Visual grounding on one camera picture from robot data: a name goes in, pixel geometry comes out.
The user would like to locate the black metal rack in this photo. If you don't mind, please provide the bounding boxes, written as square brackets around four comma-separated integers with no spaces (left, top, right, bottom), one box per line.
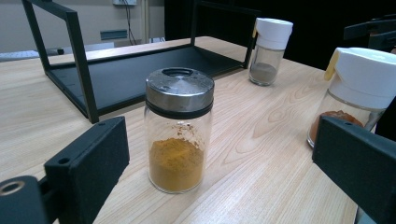
[21,0,262,124]

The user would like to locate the blue-grey wall label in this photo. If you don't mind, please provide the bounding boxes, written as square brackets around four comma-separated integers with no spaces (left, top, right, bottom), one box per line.
[100,29,129,41]

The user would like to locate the black outlet cable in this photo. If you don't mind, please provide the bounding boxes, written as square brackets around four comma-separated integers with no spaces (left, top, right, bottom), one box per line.
[123,0,137,47]

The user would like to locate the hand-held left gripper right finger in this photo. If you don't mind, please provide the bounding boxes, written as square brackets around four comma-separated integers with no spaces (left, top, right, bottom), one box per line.
[312,115,396,224]

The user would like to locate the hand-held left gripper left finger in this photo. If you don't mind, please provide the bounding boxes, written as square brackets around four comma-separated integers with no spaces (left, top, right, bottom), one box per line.
[38,116,131,224]

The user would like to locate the metal-lid glass jar yellow powder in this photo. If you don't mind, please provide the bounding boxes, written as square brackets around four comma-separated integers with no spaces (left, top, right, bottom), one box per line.
[143,66,216,194]

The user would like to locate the white-lid glass jar orange powder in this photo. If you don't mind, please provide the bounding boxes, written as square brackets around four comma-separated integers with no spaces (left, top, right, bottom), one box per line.
[306,47,396,148]

